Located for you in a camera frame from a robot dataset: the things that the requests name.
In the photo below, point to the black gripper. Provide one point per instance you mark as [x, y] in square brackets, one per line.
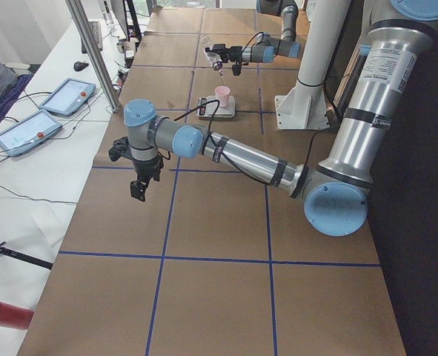
[234, 52]
[147, 168]

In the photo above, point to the clear glass sauce bottle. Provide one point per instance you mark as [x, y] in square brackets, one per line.
[214, 60]

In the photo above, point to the pink paper cup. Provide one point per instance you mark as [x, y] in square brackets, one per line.
[222, 93]

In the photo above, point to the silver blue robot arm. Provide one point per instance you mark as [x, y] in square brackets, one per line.
[263, 47]
[335, 192]

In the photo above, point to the white digital kitchen scale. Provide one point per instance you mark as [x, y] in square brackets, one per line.
[206, 108]

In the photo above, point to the upper teach pendant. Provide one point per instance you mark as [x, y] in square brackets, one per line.
[68, 97]

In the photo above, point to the teach pendant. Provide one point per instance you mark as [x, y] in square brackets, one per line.
[29, 133]
[68, 97]

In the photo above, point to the lower teach pendant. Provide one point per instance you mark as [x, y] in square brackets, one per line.
[29, 133]

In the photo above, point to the black keyboard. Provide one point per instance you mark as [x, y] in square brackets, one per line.
[95, 29]

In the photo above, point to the black computer mouse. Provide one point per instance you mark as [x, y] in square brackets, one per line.
[79, 66]

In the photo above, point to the black tripod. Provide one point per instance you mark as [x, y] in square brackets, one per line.
[23, 257]

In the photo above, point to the red cylinder bottle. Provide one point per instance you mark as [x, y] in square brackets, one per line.
[15, 317]

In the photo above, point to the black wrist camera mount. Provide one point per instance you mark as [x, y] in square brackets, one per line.
[237, 68]
[120, 148]

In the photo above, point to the white pedestal column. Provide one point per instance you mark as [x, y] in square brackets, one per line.
[304, 107]

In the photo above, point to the aluminium frame post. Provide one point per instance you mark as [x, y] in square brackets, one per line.
[81, 22]

